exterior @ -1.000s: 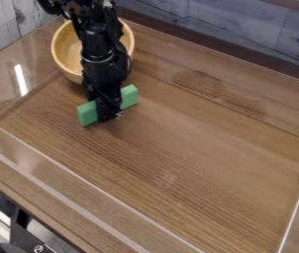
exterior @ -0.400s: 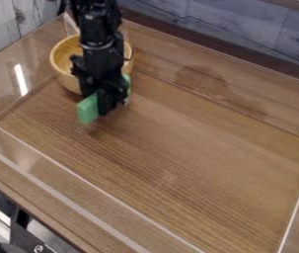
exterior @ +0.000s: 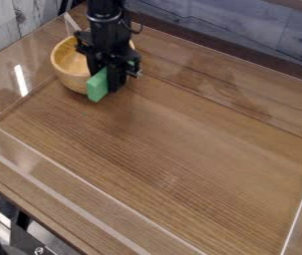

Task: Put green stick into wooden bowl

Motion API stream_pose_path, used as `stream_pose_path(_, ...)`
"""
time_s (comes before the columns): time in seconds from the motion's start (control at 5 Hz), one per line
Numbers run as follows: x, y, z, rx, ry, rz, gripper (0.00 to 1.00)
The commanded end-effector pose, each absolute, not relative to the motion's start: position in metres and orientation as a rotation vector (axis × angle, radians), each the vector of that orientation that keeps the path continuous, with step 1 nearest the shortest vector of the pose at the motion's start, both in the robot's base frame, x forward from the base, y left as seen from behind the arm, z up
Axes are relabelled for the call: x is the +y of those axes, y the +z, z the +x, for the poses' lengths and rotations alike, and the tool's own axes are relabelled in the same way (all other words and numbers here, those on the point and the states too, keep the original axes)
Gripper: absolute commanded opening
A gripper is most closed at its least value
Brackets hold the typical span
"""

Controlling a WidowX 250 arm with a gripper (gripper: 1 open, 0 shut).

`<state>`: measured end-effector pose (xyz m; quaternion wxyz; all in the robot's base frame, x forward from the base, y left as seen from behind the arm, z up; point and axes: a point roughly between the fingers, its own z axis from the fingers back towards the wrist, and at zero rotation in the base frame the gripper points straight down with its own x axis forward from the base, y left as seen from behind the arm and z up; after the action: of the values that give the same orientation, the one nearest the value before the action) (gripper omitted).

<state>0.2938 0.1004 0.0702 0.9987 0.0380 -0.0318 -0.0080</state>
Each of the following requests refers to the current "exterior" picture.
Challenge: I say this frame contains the black table leg bracket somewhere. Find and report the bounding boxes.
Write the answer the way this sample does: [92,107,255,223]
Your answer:
[9,210,63,255]

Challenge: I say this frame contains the green rectangular block stick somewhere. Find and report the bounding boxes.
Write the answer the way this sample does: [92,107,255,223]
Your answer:
[87,67,111,103]

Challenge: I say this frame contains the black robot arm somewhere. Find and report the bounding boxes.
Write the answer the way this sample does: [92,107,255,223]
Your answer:
[74,0,142,93]

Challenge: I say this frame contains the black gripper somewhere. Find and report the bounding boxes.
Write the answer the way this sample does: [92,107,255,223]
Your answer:
[74,30,142,93]

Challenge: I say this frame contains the wooden bowl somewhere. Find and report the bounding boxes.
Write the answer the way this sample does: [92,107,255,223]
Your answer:
[50,35,138,96]

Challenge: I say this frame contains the clear acrylic tray walls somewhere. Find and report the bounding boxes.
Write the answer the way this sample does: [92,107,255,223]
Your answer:
[0,20,302,255]

